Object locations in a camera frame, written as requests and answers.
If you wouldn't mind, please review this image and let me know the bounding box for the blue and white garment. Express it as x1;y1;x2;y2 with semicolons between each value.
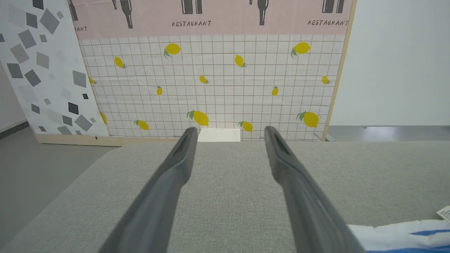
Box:
346;219;450;253

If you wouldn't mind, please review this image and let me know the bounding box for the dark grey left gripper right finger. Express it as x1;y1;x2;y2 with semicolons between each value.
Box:
264;126;366;253

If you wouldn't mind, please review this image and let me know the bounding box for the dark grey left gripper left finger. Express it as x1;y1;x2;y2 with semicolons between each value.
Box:
98;127;198;253

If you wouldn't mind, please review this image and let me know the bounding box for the white box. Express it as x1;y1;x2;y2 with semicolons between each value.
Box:
197;128;241;142

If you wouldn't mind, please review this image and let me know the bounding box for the lemon tile backdrop panel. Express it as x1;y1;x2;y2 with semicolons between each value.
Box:
67;0;358;147

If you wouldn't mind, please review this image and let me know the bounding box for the grey diamond pattern panel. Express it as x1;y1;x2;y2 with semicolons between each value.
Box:
0;0;110;137

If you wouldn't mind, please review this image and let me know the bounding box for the white garment label tag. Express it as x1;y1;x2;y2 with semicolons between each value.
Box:
436;206;450;223

